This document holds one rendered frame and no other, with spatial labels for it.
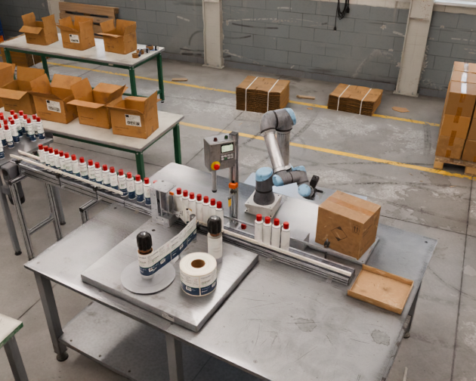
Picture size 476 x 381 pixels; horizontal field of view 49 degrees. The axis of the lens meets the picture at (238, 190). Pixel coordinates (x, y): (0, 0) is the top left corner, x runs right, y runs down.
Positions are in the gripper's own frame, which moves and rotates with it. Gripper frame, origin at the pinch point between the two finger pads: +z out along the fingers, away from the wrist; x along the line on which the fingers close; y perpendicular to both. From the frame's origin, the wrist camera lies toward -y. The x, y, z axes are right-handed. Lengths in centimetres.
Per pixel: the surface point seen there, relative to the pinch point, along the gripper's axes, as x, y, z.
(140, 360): -67, 132, -56
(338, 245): 29, 29, -30
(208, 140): -57, -11, -64
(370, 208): 41, 2, -29
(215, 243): -33, 44, -72
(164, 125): -171, -19, 93
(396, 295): 69, 44, -47
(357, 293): 49, 48, -57
